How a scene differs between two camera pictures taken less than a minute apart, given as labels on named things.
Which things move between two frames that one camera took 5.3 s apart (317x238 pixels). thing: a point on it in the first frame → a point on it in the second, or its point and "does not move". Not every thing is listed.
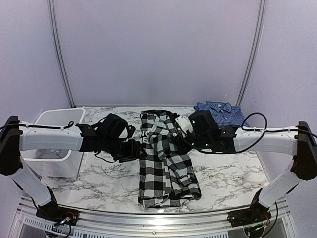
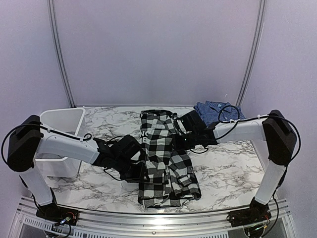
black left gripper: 132,152 → 138,177
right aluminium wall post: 253,54 does not move
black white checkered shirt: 164,169 does not move
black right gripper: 179,143 does not move
